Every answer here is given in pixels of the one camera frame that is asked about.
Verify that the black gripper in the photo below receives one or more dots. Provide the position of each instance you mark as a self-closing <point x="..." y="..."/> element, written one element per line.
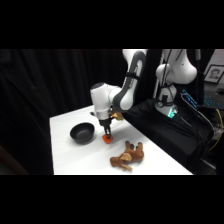
<point x="104" y="120"/>

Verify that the red orange textured ball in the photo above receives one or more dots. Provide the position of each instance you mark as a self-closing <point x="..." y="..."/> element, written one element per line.
<point x="107" y="139"/>

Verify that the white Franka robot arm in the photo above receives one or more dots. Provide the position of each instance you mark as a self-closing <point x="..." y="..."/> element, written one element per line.
<point x="128" y="90"/>

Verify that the black bowl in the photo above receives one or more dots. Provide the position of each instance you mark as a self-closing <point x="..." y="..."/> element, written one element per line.
<point x="82" y="132"/>

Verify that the brown plush dog toy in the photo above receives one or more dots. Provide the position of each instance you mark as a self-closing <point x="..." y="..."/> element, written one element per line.
<point x="131" y="155"/>

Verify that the black draped robot stand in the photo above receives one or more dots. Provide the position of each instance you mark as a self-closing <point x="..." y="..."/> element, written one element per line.
<point x="160" y="133"/>

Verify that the small green light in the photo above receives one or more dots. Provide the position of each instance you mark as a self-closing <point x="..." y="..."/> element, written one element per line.
<point x="171" y="112"/>

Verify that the black curtain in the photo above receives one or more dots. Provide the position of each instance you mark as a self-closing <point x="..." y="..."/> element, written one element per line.
<point x="50" y="86"/>

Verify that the blue lit device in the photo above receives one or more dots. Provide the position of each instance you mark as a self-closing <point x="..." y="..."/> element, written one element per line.
<point x="188" y="99"/>

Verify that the framed picture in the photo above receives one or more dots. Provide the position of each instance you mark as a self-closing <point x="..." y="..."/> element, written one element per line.
<point x="214" y="74"/>

